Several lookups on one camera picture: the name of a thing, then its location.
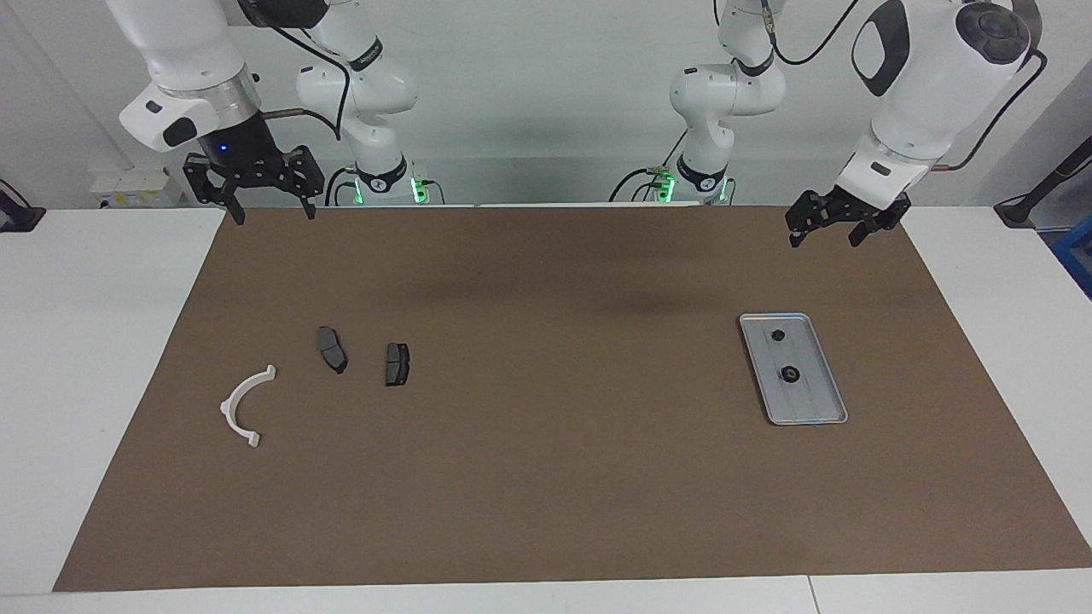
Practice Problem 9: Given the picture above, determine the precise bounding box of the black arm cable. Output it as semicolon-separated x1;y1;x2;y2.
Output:
269;24;354;142
762;0;1049;171

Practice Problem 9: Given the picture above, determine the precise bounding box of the brown table mat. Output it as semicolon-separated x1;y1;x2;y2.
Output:
53;205;1092;594

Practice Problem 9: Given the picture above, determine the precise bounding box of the silver metal tray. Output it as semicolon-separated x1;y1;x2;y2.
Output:
739;312;850;426

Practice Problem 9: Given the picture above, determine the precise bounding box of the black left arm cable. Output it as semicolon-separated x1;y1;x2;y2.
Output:
762;0;1049;171

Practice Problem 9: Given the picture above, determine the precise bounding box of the black left base cable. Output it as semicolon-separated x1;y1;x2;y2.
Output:
607;128;688;205

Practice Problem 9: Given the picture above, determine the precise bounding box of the white box with yellow labels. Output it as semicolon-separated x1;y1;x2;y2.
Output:
89;165;185;209

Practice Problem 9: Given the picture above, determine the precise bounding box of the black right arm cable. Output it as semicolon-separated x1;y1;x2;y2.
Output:
269;24;354;142

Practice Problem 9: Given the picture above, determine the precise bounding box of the black base cable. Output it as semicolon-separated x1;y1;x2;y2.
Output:
322;165;361;208
607;128;688;205

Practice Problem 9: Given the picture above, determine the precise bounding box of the black stand with pole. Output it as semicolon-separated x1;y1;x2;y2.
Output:
993;135;1092;229

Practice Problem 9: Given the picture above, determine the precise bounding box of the white curved plastic bracket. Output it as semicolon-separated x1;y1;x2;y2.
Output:
219;364;278;449

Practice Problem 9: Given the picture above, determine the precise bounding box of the curved dark brake pad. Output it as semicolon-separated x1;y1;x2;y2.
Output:
317;326;349;376

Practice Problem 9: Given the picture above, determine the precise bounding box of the blue crate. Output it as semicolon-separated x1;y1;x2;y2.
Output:
1050;213;1092;299

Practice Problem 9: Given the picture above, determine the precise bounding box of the black right base cable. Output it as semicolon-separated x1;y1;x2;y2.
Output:
322;165;361;208

